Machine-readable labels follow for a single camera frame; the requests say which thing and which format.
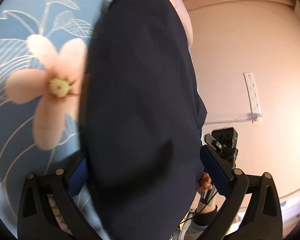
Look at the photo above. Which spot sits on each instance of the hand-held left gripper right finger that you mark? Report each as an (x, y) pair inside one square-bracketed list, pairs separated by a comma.
[(215, 171)]

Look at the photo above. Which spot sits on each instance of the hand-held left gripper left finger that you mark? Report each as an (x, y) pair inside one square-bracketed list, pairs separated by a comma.
[(77, 177)]

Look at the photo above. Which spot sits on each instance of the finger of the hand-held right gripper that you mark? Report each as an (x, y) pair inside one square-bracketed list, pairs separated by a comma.
[(211, 140)]

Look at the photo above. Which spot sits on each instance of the navy collared shirt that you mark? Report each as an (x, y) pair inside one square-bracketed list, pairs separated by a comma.
[(140, 105)]

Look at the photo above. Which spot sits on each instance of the person's right forearm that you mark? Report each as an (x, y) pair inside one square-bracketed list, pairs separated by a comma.
[(205, 217)]

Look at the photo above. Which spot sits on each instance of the person's right hand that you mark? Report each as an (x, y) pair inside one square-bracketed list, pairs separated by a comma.
[(205, 183)]

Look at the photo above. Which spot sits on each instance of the pink blanket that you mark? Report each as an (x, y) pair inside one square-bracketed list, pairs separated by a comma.
[(180, 12)]

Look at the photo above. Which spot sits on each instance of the blue floral bed sheet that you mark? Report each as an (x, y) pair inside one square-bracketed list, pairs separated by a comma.
[(20, 17)]

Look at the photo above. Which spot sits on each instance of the white wall socket strip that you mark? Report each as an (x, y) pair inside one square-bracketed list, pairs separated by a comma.
[(252, 92)]

